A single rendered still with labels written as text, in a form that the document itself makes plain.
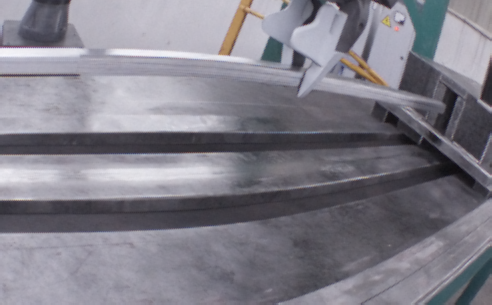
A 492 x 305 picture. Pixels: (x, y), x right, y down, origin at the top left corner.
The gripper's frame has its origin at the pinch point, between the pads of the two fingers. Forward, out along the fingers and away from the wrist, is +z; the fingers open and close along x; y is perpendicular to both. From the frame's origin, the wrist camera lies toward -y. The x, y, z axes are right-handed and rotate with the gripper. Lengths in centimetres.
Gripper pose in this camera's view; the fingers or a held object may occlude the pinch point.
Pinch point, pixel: (299, 76)
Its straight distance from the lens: 52.7
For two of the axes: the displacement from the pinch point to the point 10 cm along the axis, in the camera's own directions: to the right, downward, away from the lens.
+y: -7.3, -0.1, -6.8
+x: 5.9, 4.9, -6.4
